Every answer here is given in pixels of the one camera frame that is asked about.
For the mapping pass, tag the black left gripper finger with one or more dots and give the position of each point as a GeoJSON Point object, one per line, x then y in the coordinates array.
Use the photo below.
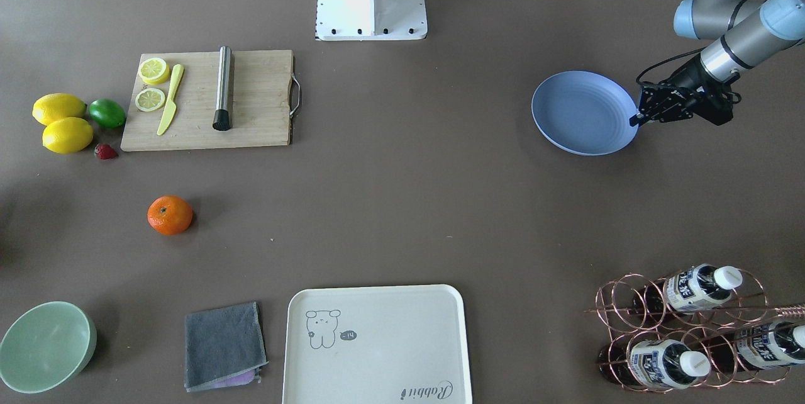
{"type": "Point", "coordinates": [638, 119]}

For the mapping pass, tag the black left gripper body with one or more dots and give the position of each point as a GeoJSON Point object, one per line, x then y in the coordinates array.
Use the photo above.
{"type": "Point", "coordinates": [688, 80]}

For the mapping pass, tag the blue plate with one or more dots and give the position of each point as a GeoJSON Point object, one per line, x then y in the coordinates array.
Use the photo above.
{"type": "Point", "coordinates": [584, 113]}

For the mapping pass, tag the orange mandarin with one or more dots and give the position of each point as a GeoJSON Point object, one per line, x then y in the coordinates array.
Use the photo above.
{"type": "Point", "coordinates": [170, 215]}

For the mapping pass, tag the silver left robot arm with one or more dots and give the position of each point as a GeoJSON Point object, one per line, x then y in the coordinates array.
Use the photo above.
{"type": "Point", "coordinates": [743, 34]}

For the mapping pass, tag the dark bottle white cap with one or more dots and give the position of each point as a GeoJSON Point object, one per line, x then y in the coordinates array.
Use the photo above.
{"type": "Point", "coordinates": [702, 287]}

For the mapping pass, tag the dark bottle white label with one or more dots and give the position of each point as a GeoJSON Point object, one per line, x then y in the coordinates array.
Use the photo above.
{"type": "Point", "coordinates": [653, 365]}

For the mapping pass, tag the dark bottle front row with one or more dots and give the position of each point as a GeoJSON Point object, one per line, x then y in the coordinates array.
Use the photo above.
{"type": "Point", "coordinates": [773, 345]}

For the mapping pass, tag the cream serving tray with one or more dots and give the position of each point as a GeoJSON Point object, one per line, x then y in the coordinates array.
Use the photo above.
{"type": "Point", "coordinates": [381, 344]}

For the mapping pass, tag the steel muddler rod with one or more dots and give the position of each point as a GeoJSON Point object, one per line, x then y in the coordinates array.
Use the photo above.
{"type": "Point", "coordinates": [222, 118]}

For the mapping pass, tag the wooden cutting board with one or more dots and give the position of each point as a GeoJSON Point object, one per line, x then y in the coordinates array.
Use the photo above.
{"type": "Point", "coordinates": [260, 106]}

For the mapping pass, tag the yellow plastic knife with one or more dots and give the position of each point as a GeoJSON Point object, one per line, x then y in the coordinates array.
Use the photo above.
{"type": "Point", "coordinates": [170, 107]}

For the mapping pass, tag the grey folded cloth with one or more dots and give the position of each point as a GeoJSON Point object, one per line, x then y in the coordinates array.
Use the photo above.
{"type": "Point", "coordinates": [224, 347]}

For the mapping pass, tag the lemon half slice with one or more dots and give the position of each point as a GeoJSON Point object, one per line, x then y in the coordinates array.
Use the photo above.
{"type": "Point", "coordinates": [154, 71]}

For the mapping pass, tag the green lime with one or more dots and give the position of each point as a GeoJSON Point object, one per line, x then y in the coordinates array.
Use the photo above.
{"type": "Point", "coordinates": [107, 113]}

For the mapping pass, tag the red strawberry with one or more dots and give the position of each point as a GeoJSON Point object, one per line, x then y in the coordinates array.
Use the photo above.
{"type": "Point", "coordinates": [104, 151]}

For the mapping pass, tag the yellow lemon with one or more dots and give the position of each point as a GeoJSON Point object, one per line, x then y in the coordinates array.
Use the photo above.
{"type": "Point", "coordinates": [53, 107]}
{"type": "Point", "coordinates": [67, 135]}

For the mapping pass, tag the green bowl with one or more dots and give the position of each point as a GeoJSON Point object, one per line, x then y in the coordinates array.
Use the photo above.
{"type": "Point", "coordinates": [48, 345]}

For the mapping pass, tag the copper wire bottle rack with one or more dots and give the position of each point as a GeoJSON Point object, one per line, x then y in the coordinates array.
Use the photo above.
{"type": "Point", "coordinates": [749, 306]}

